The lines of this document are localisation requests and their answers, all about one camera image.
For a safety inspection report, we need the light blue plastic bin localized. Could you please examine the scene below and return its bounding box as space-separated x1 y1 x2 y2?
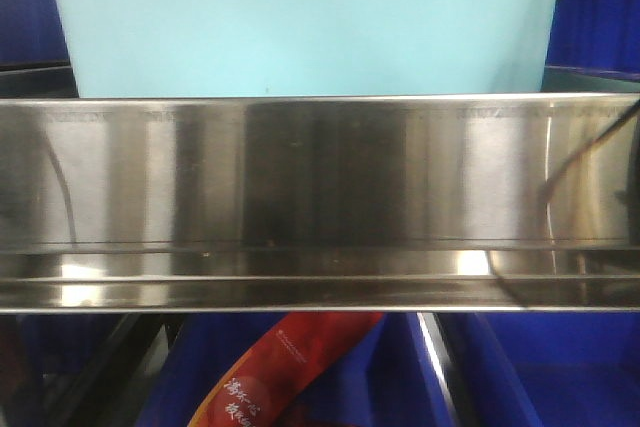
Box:
56 0 556 98

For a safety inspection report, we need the dark blue bin lower centre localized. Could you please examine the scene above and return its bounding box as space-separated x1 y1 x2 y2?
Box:
135 312 454 426

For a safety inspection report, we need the dark blue bin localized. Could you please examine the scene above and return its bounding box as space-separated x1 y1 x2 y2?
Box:
546 0 639 78
1 0 68 65
135 312 454 426
439 313 639 426

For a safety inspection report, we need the dark blue bin lower right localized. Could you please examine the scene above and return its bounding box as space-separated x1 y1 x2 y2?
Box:
439 313 639 426

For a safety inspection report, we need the dark blue bin upper right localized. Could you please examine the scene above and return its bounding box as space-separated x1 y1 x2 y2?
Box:
546 0 639 78

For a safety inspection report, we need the dark blue bin upper left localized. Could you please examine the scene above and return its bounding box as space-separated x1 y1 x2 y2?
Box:
1 0 68 65

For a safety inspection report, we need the red snack bag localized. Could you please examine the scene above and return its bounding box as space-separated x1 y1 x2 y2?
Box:
189 312 383 426

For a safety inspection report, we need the stainless steel shelf rail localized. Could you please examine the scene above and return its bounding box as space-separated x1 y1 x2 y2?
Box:
1 93 639 312

